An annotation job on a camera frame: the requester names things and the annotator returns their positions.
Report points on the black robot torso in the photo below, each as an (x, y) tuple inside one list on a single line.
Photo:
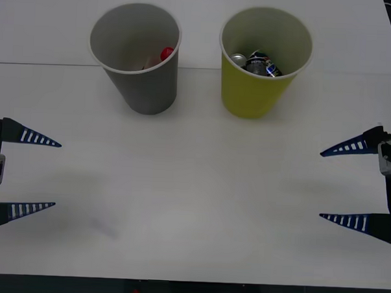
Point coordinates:
[(189, 292)]

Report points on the yellow-green plastic waste bin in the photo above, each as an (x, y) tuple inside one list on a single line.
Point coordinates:
[(249, 97)]

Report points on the silver can with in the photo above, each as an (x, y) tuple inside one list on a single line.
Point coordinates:
[(255, 67), (238, 58)]

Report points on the silver can with closed top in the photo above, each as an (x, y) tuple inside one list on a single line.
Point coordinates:
[(238, 58)]

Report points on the clear bottle with red cap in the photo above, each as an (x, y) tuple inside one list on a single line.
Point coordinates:
[(167, 52)]

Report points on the black can with round logo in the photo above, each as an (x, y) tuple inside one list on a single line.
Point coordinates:
[(274, 69)]

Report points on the grey plastic waste bin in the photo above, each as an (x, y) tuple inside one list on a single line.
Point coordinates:
[(152, 92)]

